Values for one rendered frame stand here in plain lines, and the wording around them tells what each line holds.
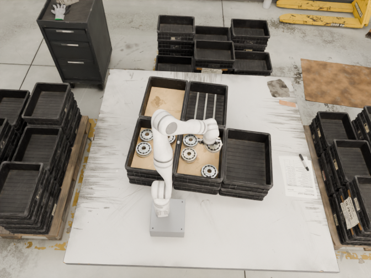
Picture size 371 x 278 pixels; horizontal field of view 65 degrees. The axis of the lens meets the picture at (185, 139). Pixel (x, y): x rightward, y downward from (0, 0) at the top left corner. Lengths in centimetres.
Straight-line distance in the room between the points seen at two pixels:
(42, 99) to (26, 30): 189
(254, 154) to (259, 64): 152
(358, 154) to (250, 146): 119
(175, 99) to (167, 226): 96
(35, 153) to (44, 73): 145
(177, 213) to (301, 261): 78
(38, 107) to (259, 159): 192
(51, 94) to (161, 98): 112
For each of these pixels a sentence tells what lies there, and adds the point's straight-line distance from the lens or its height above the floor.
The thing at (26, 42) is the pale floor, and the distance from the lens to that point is 444.
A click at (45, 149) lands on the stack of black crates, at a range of 270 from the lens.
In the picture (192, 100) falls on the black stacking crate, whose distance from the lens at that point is 223.
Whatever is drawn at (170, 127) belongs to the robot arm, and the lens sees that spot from 121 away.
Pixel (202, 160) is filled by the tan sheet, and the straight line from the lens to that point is 192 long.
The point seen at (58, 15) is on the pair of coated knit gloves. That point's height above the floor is 88.
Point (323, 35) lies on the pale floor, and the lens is 476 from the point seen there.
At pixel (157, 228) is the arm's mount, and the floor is 80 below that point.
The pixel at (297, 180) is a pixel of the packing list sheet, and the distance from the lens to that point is 217.
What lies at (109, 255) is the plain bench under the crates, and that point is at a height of 70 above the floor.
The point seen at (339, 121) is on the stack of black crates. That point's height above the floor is 27.
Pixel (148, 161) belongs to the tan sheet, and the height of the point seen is 83.
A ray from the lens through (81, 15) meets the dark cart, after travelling 307.
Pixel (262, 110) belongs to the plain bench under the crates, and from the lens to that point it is 244.
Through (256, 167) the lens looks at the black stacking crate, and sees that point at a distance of 197.
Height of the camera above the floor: 249
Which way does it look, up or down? 56 degrees down
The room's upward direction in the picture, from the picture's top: 4 degrees clockwise
